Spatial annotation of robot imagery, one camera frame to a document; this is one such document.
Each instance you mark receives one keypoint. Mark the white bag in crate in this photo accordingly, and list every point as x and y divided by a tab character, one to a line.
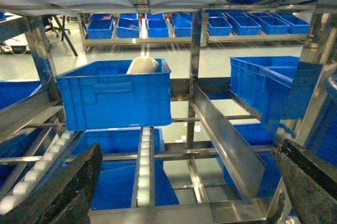
143	65

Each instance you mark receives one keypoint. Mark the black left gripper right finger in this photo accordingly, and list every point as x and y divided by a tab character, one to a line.
310	182

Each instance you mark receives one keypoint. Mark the white roller track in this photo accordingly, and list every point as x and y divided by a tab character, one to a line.
144	180
35	174

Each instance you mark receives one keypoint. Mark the steel divider plate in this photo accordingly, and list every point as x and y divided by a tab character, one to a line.
244	165

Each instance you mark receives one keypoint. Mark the blue crate on rollers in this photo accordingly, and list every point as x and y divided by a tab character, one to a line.
102	95

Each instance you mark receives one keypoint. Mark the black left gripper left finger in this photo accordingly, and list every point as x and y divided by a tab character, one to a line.
66	197

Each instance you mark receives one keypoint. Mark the white roller track centre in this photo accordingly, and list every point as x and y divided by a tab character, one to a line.
144	180

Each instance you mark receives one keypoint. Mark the blue crate right side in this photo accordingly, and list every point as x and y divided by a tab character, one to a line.
248	84

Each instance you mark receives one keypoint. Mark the blue crate lower level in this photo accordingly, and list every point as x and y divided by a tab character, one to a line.
115	184

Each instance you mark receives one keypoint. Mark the white roller track left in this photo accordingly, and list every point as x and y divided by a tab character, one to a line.
35	174

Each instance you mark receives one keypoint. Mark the far shelf with blue bins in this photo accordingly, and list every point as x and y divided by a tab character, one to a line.
185	28

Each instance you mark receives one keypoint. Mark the steel flow rack frame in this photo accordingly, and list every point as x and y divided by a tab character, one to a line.
203	186

